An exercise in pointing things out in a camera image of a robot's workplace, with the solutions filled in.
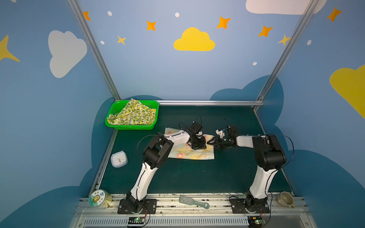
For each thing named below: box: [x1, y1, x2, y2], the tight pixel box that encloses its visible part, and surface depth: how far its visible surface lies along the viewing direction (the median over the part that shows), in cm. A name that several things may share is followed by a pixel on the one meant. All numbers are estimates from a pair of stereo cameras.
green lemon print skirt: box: [106, 98, 157, 125], surface depth 113 cm
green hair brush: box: [178, 195, 211, 210], surface depth 77 cm
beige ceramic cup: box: [277, 191, 295, 209], surface depth 76 cm
